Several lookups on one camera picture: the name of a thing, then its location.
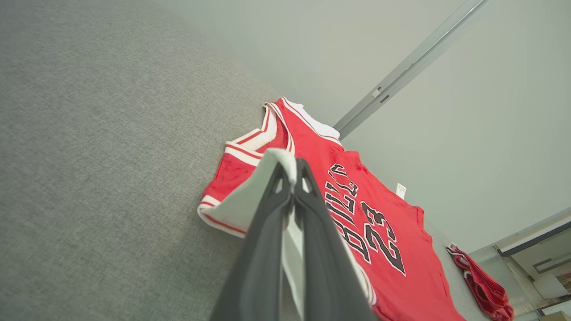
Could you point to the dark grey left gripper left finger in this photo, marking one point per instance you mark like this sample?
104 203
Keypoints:
254 276

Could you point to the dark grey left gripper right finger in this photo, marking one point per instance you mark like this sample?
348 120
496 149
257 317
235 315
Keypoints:
325 276

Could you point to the red basketball jersey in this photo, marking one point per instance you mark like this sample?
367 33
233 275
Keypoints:
312 142

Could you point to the red shorts with white hem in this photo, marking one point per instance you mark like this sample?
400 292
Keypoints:
486 290

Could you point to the grey metal partition post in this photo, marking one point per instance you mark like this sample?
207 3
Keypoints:
401 73

